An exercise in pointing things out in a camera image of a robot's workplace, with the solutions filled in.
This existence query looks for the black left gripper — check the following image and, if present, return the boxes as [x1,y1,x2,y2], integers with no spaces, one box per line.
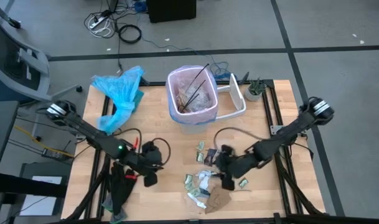
[126,140,164,188]

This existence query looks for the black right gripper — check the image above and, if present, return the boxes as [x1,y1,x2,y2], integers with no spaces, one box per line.
[213,143,251,192]

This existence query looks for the grey foil wrapper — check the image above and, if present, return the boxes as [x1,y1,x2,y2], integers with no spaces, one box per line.
[204,148,218,167]

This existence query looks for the white wrapper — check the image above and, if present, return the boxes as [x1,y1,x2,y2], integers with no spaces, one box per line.
[194,169,214,191]

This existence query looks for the twisted white tissue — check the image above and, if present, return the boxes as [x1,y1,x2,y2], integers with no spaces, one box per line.
[186,192,208,210]

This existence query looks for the clear plastic sheet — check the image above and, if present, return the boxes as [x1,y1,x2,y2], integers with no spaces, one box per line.
[175,79,213,113]

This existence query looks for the blue plastic bag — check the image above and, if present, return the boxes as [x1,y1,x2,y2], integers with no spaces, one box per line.
[91,65,146,135]

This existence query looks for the white swing bin lid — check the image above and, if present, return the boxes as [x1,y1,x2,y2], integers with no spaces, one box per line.
[214,72,248,123]

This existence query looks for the black zip tie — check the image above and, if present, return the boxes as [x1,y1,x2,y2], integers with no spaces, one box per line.
[180,79,207,113]
[184,63,210,95]
[182,93,200,112]

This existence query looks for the white plastic trash bin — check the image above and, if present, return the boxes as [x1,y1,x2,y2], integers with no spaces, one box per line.
[166,64,220,135]

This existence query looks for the pink trash bag blue rim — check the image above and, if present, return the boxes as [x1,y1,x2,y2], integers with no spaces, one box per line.
[165,64,220,126]

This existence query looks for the black work gloves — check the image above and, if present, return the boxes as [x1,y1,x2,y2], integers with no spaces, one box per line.
[109,161,138,216]

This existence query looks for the potted succulent plant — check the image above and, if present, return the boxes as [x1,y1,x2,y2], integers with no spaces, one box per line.
[243,77,268,102]

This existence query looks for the black pointed plastic piece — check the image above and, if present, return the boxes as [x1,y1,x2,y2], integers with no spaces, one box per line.
[238,71,250,86]

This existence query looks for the small black device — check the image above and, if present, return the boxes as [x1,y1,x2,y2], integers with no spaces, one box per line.
[40,147,68,160]

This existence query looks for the black cabinet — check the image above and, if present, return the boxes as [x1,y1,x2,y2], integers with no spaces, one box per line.
[18,161,72,217]

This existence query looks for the white paper on cabinet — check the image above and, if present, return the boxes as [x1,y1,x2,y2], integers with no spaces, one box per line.
[20,175,63,216]

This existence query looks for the white power strip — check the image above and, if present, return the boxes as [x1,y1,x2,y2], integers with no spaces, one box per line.
[88,14,108,30]

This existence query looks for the black computer case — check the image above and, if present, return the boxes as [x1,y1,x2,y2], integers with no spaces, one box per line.
[145,0,197,24]

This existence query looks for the grey office chair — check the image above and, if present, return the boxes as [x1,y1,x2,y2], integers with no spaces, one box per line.
[0,8,83,125]

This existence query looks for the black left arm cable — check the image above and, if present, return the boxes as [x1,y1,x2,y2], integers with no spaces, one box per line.
[114,127,172,166]

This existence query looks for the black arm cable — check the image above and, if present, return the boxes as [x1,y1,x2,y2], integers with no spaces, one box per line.
[213,126,264,149]
[114,127,172,166]

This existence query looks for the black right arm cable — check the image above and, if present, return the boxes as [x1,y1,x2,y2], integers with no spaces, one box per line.
[213,126,264,149]

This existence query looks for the yellow cable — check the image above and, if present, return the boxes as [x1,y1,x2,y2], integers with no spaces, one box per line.
[14,124,75,159]

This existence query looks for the coiled black cable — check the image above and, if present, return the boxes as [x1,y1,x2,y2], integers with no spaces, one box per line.
[118,24,143,45]

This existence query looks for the white cable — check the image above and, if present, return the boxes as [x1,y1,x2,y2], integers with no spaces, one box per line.
[87,16,116,39]

